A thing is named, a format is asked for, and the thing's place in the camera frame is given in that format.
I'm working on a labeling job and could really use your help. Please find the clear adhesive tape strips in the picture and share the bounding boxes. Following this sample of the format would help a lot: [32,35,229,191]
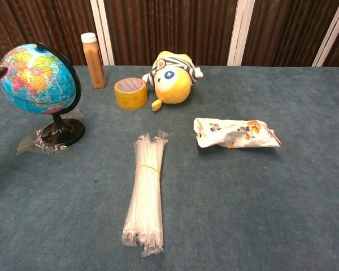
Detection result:
[15,108,86,158]

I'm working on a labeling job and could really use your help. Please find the white snack bag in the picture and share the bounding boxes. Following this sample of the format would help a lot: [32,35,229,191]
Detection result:
[193,117,282,149]

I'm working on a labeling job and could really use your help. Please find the blue felt table cover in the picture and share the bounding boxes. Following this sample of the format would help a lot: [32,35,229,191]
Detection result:
[0,65,339,271]

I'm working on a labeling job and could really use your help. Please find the yellow plush toy striped shirt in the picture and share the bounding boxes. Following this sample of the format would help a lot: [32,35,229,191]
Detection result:
[141,50,204,112]

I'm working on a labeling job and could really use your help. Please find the yellow packing tape roll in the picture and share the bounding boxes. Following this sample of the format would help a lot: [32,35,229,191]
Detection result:
[114,77,149,111]

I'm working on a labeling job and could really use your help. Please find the yellow rubber band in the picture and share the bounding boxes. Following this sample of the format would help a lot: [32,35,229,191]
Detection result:
[135,164,162,178]

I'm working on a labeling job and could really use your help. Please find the orange drink bottle white cap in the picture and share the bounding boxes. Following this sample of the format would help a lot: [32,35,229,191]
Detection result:
[80,32,107,90]

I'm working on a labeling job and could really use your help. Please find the bundle of wrapped clear straws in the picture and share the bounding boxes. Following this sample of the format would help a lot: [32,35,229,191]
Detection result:
[121,129,169,257]

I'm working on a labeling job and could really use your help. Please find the small globe on black stand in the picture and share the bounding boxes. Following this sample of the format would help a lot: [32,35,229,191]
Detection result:
[0,41,86,147]

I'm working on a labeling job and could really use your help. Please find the white divider frame post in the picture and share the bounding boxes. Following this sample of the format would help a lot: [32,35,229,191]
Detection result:
[89,0,115,67]
[227,0,256,67]
[311,0,339,68]

